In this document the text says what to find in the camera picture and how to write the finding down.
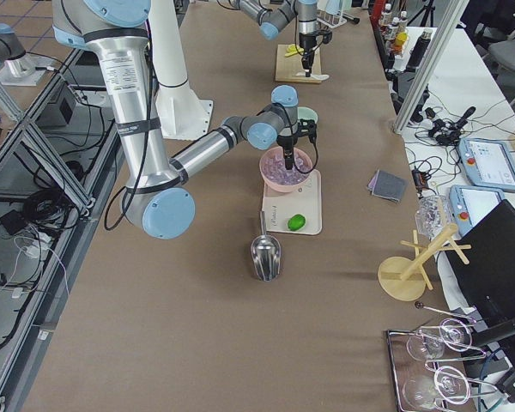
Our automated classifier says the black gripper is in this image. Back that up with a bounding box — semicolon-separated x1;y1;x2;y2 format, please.
276;135;298;170
299;32;318;77

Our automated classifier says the white plastic spoon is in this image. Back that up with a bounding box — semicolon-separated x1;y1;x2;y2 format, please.
296;72;330;82

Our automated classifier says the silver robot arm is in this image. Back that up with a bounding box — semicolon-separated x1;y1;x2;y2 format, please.
52;1;301;239
217;0;320;77

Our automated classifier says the clear ice cubes pile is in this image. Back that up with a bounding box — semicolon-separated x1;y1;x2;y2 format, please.
261;151;307;185

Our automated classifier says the pink bowl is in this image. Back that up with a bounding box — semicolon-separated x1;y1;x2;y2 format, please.
259;147;312;193

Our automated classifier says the mint green bowl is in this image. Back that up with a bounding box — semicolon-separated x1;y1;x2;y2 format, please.
297;106;318;124

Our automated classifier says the metal ice scoop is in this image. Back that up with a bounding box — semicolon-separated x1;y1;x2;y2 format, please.
250;210;282;282

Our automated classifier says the clear plastic ice bag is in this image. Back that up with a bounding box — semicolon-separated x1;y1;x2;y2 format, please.
415;195;453;239

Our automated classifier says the yellow plastic knife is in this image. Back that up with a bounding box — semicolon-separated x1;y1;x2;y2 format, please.
284;49;300;58

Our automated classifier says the wooden cutting board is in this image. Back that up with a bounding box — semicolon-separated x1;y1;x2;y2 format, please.
275;44;322;84

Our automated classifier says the cream plastic tray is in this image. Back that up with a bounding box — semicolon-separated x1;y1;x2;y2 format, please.
262;170;322;235

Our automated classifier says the green lime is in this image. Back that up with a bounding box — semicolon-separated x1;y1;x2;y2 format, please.
287;214;306;232

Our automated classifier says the grey folded cloth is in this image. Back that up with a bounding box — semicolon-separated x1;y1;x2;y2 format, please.
367;170;408;203

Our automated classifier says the black bottle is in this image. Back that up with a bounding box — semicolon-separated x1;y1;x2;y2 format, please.
406;27;433;72

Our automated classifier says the wooden cup tree stand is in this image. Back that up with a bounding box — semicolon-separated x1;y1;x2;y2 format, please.
378;222;471;301

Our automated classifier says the lower teach pendant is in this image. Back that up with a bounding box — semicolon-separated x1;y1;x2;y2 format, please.
449;185;505;236

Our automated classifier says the teach pendant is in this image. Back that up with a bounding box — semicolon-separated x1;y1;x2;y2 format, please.
449;185;505;236
457;137;515;192

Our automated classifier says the upper teach pendant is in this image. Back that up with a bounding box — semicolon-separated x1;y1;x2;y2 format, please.
457;137;515;192

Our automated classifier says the black monitor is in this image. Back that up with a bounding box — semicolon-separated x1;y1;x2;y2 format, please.
446;200;515;326

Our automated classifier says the upper wine glass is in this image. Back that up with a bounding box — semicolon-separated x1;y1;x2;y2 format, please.
406;318;471;361

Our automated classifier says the wine glass rack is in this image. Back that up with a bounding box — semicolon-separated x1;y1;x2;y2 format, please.
385;325;499;411

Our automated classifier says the lower wine glass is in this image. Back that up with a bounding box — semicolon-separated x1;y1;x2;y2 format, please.
403;366;470;411

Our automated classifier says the black camera cable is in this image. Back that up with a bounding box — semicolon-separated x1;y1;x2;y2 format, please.
294;136;319;174

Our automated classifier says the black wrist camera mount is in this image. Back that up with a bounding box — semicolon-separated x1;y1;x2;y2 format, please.
296;119;317;144

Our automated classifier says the white wire rack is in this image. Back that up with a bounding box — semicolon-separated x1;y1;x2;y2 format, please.
318;0;361;28

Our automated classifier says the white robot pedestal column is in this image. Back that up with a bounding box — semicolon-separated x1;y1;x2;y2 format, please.
148;0;213;141

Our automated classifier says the aluminium frame post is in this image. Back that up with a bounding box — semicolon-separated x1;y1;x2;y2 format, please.
388;1;468;135

